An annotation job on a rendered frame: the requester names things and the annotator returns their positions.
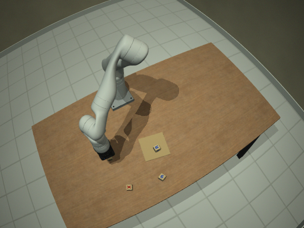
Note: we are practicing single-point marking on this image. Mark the tan flat mat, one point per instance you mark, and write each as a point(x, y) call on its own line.
point(147, 144)

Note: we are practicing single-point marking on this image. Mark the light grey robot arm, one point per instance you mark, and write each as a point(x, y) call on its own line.
point(112, 87)

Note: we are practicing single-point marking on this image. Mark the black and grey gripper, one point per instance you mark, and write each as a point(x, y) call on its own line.
point(105, 152)

